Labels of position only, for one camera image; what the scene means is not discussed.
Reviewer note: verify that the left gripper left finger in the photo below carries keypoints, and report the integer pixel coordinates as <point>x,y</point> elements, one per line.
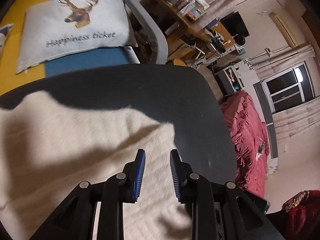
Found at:
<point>130,179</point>

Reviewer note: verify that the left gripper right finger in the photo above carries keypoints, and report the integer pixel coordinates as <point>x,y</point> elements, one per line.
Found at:
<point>184,179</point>

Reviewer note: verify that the cream knit sweater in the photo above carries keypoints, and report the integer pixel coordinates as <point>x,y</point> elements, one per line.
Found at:
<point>48,148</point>

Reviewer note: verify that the pink red blanket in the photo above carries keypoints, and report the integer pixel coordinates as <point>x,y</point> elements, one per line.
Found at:
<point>250,140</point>

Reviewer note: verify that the beige right curtain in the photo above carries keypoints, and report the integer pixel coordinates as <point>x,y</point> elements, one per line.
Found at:
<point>303,116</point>

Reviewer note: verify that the low grey tv cabinet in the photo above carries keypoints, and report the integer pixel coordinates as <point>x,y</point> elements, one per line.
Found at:
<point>231,79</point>

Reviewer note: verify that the right side window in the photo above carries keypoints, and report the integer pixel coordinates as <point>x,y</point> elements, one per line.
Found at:
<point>287,89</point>

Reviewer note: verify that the grey yellow blue sofa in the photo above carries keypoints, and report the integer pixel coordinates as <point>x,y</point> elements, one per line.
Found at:
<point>13,12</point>

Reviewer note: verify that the wooden desk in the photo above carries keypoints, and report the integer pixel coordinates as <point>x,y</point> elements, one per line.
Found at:
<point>184,36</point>

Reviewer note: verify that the blue water jug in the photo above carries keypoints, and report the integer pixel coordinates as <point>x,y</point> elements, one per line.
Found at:
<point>213,23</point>

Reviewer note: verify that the black monitor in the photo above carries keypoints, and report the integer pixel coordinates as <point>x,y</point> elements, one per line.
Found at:
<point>234,24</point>

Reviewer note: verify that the white deer print pillow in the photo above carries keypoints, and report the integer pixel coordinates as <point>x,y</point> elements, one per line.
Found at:
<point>58,28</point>

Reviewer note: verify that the triangle pattern pillow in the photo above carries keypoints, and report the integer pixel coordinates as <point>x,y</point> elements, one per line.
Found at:
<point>4,34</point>

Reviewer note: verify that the wall air conditioner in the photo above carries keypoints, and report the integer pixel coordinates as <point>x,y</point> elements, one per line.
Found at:
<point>284,29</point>

